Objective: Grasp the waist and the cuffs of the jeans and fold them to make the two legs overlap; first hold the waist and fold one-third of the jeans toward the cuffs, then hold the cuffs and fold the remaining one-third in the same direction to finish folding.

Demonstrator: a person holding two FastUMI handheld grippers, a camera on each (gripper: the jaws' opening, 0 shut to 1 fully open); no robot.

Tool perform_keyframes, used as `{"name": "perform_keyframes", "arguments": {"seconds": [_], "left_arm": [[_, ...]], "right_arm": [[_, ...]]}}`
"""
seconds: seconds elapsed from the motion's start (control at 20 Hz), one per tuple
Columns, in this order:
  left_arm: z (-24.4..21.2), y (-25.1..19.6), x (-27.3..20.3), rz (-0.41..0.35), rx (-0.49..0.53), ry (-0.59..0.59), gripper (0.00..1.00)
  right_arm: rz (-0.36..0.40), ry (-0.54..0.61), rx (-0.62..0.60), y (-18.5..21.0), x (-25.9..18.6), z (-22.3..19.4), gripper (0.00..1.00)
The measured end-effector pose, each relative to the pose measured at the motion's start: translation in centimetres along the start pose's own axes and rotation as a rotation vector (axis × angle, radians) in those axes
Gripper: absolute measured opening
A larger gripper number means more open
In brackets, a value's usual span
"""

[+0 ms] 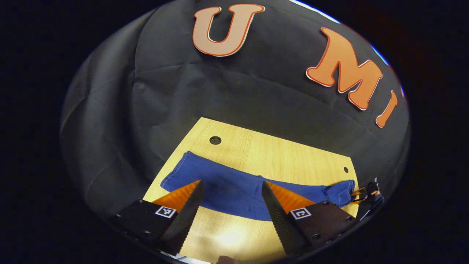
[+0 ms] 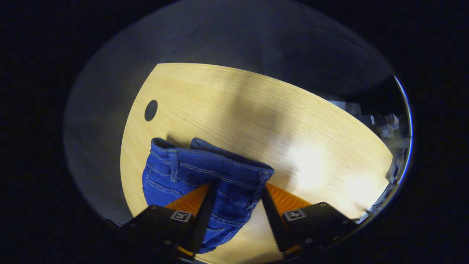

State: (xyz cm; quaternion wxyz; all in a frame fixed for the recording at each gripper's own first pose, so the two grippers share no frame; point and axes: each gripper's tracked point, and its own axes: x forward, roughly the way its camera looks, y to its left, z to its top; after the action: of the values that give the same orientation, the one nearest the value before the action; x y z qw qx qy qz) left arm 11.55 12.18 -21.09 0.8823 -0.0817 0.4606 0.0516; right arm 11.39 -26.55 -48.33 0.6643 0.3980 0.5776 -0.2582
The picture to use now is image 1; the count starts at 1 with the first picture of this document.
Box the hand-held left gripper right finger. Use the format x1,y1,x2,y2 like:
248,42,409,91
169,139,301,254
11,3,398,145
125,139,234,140
262,181,358,257

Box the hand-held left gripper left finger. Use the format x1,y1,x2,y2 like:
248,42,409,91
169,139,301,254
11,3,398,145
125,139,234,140
110,180,205,256

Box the blue jeans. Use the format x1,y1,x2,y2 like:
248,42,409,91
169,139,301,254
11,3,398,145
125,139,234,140
160,150,357,221

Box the black backdrop cloth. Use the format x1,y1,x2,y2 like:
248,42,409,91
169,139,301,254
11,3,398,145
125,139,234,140
60,0,411,217

